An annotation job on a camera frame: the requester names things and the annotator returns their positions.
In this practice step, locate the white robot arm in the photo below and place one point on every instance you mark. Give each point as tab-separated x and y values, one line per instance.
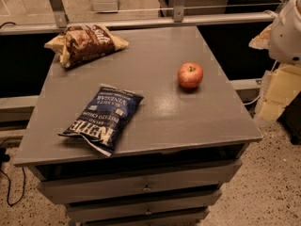
285	35

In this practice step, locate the blue Kettle chip bag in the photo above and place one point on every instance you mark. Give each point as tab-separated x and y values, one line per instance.
103	119

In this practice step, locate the brown yellow chip bag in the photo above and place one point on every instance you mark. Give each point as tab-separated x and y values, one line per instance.
81	43

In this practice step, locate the red apple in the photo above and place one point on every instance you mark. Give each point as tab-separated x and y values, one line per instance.
190	74

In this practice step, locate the grey drawer cabinet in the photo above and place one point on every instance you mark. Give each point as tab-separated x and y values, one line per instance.
172	127

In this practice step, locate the top grey drawer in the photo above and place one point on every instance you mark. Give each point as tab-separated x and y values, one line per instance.
87	189

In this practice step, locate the grey drawer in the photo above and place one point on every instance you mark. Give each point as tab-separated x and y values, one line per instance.
87	189
144	207
156	219

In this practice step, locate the middle grey drawer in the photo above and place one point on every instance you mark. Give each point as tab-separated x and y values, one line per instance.
144	207

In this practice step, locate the grey metal railing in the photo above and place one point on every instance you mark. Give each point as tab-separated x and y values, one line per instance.
38	16

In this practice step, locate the bottom grey drawer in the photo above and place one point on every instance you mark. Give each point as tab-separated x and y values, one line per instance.
156	219

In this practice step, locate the yellow foam block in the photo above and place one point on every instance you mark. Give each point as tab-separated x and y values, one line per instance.
284	86

